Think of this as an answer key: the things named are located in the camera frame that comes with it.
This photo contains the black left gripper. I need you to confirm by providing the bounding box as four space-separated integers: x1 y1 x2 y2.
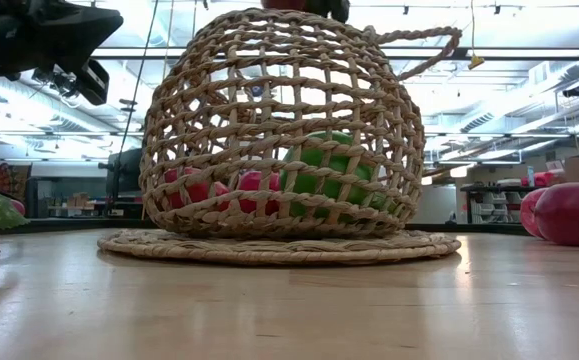
0 0 125 109

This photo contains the green apple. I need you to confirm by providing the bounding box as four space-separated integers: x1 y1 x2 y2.
277 130 376 222

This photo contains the small red apple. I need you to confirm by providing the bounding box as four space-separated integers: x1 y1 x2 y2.
237 169 283 215

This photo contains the red-orange mango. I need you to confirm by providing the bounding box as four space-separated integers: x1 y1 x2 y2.
162 166 231 212

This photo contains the woven seagrass basket with handles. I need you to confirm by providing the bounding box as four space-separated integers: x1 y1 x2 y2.
137 7 464 240

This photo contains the black ceiling-mounted device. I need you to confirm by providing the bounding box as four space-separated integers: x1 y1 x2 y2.
32 64 81 100

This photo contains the slanted thin black pole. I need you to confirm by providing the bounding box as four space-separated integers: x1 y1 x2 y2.
116 0 161 157

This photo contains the black monitor on stand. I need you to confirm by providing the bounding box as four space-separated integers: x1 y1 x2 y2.
97 146 145 217

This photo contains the yellow hanging pendant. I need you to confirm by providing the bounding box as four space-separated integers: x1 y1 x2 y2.
467 0 486 72

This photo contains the black overhead rig beam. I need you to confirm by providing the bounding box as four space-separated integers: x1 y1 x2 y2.
88 44 579 62

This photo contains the round woven seagrass mat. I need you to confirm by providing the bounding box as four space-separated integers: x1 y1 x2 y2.
96 228 464 266

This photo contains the shelf with red storage bins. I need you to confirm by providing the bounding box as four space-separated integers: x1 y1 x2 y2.
458 167 579 226

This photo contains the black metal table frame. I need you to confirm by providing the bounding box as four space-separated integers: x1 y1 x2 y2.
0 215 540 237

